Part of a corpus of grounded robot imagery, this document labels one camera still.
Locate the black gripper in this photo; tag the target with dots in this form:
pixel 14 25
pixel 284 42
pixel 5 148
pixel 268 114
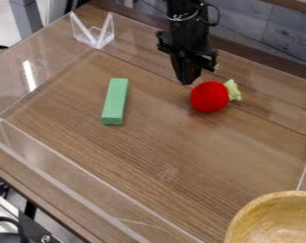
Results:
pixel 187 59

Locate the red plush fruit green leaf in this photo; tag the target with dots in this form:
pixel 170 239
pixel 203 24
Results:
pixel 212 95

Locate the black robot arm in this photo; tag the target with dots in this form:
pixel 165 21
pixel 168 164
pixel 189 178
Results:
pixel 185 41

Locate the green rectangular block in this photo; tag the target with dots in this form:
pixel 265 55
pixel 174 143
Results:
pixel 112 115

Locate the wooden bowl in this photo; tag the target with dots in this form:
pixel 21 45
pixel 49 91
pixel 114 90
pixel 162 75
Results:
pixel 271 219

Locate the clear acrylic tray enclosure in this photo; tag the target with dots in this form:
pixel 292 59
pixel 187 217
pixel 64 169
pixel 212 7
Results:
pixel 164 178

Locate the black metal bracket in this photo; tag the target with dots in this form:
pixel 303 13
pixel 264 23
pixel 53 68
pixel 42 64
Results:
pixel 34 233

